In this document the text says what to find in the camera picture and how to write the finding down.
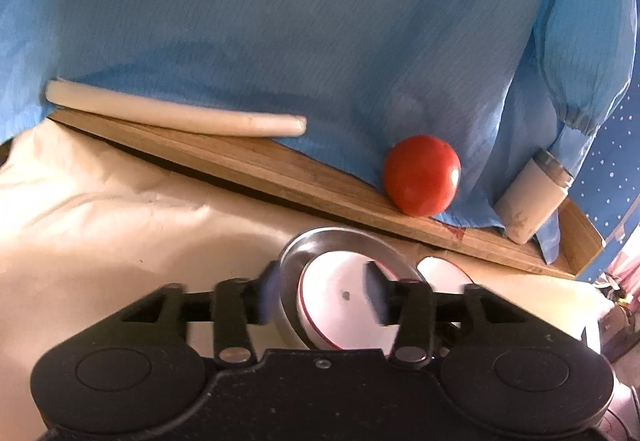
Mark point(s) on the white red-rimmed bowl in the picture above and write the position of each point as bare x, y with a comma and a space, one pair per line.
445, 273
335, 296

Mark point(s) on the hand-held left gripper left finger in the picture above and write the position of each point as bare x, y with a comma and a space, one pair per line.
265, 298

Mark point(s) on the blue polka dot cloth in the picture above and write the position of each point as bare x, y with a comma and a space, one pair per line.
615, 161

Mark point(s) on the red tomato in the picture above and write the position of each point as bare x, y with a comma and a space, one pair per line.
422, 176

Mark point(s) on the stainless steel bowl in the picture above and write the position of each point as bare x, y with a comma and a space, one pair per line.
345, 241

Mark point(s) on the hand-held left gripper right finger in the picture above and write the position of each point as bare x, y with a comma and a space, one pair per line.
377, 293

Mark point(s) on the blue work coat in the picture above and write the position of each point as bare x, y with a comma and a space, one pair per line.
300, 21

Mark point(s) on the white thermos bottle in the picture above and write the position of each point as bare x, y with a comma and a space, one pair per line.
530, 201

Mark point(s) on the wooden board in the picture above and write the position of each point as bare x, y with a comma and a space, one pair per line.
300, 181

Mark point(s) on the white rolling pin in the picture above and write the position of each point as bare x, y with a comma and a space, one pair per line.
175, 113

